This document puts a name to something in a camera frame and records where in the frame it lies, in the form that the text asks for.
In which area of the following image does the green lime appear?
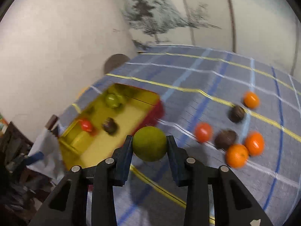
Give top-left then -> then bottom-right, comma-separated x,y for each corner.
132,126 -> 167,162
105,93 -> 121,109

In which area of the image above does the painted folding screen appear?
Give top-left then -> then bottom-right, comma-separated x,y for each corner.
115,0 -> 300,79

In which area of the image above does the white cloth with blue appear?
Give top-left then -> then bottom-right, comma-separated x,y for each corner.
26,128 -> 65,185

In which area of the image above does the green lime in tray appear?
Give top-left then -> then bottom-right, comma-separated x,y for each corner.
105,93 -> 121,109

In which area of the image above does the red tomato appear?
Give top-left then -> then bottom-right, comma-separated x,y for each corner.
194,122 -> 213,143
80,119 -> 94,133

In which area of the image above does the round brown stool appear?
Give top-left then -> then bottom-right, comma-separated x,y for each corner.
104,54 -> 130,75

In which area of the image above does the dark passion fruit in tray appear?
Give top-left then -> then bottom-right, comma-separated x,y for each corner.
102,117 -> 118,135

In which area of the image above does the dark passion fruit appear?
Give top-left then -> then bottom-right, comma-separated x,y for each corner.
102,117 -> 118,135
214,129 -> 237,151
228,105 -> 246,123

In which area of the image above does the orange front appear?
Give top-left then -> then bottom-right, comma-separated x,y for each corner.
225,144 -> 249,169

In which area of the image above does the dark wooden furniture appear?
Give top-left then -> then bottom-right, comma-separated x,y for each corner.
1,122 -> 52,225

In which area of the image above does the small far orange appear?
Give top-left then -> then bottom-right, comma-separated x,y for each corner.
243,91 -> 260,109

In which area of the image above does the yellow red tin tray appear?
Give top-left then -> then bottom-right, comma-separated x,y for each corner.
58,83 -> 164,169

